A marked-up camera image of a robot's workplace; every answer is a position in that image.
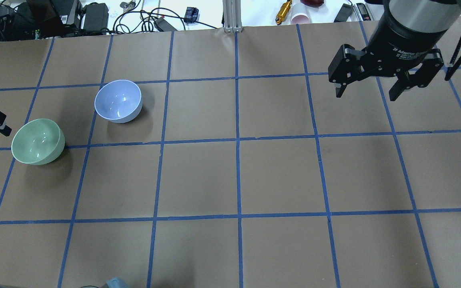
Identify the red mango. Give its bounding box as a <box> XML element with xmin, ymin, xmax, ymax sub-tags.
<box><xmin>300</xmin><ymin>0</ymin><xmax>325</xmax><ymax>8</ymax></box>

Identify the aluminium frame post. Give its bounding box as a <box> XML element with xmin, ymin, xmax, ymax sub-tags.
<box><xmin>222</xmin><ymin>0</ymin><xmax>243</xmax><ymax>33</ymax></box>

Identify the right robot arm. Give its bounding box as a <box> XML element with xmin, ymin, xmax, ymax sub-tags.
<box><xmin>328</xmin><ymin>0</ymin><xmax>461</xmax><ymax>101</ymax></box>

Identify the small blue black device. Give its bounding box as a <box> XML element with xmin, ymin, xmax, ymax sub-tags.
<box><xmin>183</xmin><ymin>7</ymin><xmax>199</xmax><ymax>24</ymax></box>

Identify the black power adapter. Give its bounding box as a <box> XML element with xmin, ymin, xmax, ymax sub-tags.
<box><xmin>82</xmin><ymin>2</ymin><xmax>109</xmax><ymax>35</ymax></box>

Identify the blue bowl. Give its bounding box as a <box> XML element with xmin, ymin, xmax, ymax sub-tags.
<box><xmin>94</xmin><ymin>80</ymin><xmax>143</xmax><ymax>124</ymax></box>

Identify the black remote device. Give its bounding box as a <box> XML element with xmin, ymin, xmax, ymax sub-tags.
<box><xmin>334</xmin><ymin>4</ymin><xmax>353</xmax><ymax>22</ymax></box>

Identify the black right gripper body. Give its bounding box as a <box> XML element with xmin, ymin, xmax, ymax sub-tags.
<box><xmin>365</xmin><ymin>0</ymin><xmax>461</xmax><ymax>70</ymax></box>

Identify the black cable bundle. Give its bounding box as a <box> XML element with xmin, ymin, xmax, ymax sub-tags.
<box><xmin>112</xmin><ymin>0</ymin><xmax>219</xmax><ymax>34</ymax></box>

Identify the green bowl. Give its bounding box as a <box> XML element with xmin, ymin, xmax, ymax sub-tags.
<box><xmin>11</xmin><ymin>118</ymin><xmax>66</xmax><ymax>166</ymax></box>

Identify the pink paper cup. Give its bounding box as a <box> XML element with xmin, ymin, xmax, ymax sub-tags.
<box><xmin>290</xmin><ymin>12</ymin><xmax>312</xmax><ymax>24</ymax></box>

